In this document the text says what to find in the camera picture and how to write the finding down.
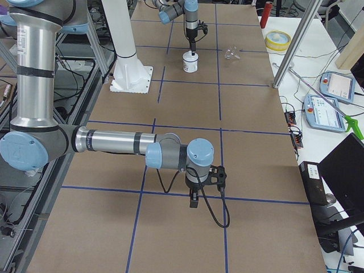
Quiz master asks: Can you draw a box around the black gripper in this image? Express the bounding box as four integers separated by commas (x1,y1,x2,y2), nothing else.
185,176,201,208
185,28,198,55

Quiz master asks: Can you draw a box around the clear glass funnel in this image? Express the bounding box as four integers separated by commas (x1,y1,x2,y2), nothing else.
224,45,241,60

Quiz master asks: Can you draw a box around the white enamel mug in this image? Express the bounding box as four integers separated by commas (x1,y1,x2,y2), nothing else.
183,55,198,73

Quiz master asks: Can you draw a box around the yellow rimmed bowl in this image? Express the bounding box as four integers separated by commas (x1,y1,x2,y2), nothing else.
264,30,292,51

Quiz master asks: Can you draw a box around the red cylinder tube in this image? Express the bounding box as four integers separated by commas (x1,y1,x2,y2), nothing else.
260,1,273,29

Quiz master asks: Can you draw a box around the orange connector block near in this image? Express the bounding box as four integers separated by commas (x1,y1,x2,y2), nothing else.
288,125,303,149

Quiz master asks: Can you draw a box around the orange connector block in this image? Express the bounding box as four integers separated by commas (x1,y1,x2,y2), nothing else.
284,103,296,126
288,125,303,149

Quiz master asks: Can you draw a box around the black computer box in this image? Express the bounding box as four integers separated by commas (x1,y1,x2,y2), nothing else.
299,161,328,206

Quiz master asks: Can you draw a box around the orange connector block far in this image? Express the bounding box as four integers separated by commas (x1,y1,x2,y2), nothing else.
284,103,296,126

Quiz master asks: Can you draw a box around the near teach pendant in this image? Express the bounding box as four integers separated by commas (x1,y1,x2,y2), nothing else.
304,94,346,133

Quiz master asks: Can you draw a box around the teach pendant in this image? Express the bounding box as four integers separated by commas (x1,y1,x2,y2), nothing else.
304,94,346,133
319,71,356,104

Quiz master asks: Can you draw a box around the black monitor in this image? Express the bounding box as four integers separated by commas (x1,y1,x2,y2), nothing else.
312,56,364,239

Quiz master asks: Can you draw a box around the far teach pendant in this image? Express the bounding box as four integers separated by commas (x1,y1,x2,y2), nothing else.
319,71,356,104

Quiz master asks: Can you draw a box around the wooden board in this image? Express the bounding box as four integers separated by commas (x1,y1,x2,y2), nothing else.
335,26,364,70

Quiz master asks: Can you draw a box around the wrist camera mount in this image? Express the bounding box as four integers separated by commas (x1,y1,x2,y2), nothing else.
197,20,208,35
204,165,227,191

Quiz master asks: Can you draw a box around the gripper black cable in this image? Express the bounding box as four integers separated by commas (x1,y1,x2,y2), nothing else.
155,167,230,228

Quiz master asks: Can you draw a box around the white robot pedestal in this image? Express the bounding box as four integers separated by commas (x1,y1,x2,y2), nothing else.
102,0,153,94

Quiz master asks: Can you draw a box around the aluminium frame post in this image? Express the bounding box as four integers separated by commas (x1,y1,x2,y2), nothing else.
272,0,322,89

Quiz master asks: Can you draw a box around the green handled reacher grabber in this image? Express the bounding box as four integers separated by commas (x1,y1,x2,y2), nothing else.
288,67,363,140

